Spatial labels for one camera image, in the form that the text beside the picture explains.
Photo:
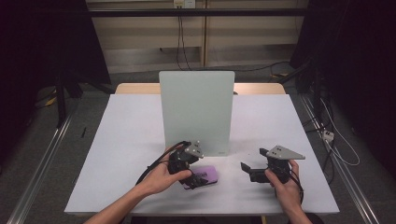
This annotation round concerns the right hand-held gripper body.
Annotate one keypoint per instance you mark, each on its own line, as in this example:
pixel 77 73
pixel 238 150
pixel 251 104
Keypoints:
pixel 280 161

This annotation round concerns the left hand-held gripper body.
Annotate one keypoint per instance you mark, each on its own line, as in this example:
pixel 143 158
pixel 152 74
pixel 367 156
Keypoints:
pixel 180 158

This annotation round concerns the purple and black eraser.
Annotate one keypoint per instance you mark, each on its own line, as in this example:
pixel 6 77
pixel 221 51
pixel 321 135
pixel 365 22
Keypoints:
pixel 208 173

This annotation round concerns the person's left hand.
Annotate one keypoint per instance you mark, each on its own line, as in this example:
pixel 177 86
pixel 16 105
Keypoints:
pixel 158 182

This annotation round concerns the person's right hand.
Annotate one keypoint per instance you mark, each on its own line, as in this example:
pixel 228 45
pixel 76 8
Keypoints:
pixel 288 194

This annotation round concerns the pale green glass whiteboard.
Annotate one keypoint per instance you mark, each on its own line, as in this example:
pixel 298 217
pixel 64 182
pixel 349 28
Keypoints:
pixel 196 109

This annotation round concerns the white power strip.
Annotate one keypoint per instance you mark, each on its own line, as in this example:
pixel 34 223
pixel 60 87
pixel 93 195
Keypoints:
pixel 328 135

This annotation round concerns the white table mat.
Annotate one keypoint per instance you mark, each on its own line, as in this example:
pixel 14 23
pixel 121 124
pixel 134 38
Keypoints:
pixel 124 140

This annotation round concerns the black metal stand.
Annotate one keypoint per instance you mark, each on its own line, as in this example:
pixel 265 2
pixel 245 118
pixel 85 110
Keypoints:
pixel 317 90
pixel 60 102

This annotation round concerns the wooden table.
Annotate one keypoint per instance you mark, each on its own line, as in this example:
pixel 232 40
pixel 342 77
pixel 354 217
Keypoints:
pixel 137 88

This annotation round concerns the small black stick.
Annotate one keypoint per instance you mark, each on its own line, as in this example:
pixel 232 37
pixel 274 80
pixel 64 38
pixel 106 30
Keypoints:
pixel 83 132

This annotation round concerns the dark curtain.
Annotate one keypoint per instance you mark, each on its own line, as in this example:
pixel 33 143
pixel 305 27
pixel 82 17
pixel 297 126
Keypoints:
pixel 37 46
pixel 358 62

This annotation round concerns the black horizontal bar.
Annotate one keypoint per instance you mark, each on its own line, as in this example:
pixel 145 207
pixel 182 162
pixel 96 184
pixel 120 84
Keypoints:
pixel 186 12

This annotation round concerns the metal floor rail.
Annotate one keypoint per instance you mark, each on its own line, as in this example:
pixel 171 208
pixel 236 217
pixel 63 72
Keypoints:
pixel 342 168
pixel 40 168

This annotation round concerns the white wall socket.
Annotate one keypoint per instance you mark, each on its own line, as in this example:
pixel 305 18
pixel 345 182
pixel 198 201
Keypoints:
pixel 184 3

